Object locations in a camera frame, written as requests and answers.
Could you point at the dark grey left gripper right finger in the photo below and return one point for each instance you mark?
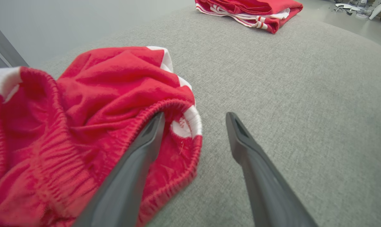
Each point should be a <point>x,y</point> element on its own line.
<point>266,189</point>

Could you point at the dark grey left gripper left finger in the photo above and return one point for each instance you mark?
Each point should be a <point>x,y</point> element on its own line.
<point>124,189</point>

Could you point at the red shorts with white panels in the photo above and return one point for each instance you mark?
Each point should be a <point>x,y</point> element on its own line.
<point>83,110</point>

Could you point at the red jersey with thin white stripes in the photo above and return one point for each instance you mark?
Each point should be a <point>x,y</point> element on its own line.
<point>260,8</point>

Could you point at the grey fabric sofa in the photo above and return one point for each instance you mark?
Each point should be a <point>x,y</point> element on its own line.
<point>288,94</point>

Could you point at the white flat floor object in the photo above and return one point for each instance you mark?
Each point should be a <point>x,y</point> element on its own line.
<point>343,5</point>

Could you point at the grey metal frame post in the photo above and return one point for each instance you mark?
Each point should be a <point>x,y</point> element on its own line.
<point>4,47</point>

